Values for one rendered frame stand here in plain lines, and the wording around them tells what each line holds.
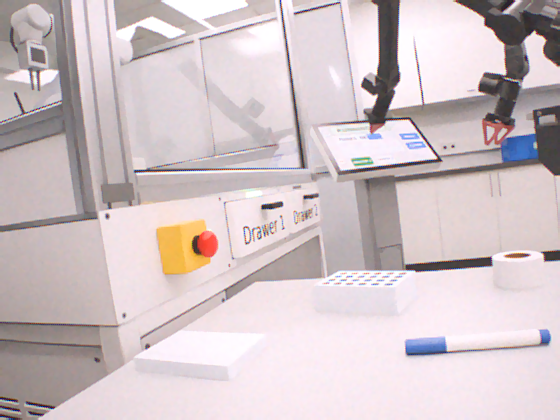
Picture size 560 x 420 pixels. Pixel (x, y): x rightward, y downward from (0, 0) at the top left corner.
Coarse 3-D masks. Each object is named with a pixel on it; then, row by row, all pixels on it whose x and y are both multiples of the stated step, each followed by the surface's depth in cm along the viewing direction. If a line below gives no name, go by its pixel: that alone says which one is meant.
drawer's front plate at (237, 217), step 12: (228, 204) 79; (240, 204) 82; (252, 204) 87; (228, 216) 80; (240, 216) 82; (252, 216) 87; (264, 216) 93; (276, 216) 100; (240, 228) 81; (264, 228) 92; (276, 228) 99; (288, 228) 106; (240, 240) 80; (252, 240) 85; (264, 240) 91; (276, 240) 98; (240, 252) 80; (252, 252) 85
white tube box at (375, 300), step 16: (336, 272) 65; (352, 272) 63; (368, 272) 62; (384, 272) 60; (400, 272) 59; (320, 288) 58; (336, 288) 57; (352, 288) 55; (368, 288) 54; (384, 288) 52; (400, 288) 53; (416, 288) 58; (320, 304) 58; (336, 304) 57; (352, 304) 55; (368, 304) 54; (384, 304) 53; (400, 304) 53
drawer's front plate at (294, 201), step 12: (288, 192) 110; (300, 192) 119; (312, 192) 131; (288, 204) 109; (300, 204) 118; (312, 204) 129; (288, 216) 109; (300, 216) 117; (312, 216) 128; (300, 228) 116
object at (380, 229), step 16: (384, 176) 181; (368, 192) 179; (384, 192) 181; (368, 208) 180; (384, 208) 181; (368, 224) 182; (384, 224) 181; (400, 224) 185; (368, 240) 184; (384, 240) 182; (400, 240) 184; (368, 256) 186; (384, 256) 182; (400, 256) 184
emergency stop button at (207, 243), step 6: (204, 234) 59; (210, 234) 60; (198, 240) 60; (204, 240) 59; (210, 240) 59; (216, 240) 61; (198, 246) 60; (204, 246) 58; (210, 246) 59; (216, 246) 61; (204, 252) 59; (210, 252) 59; (216, 252) 61
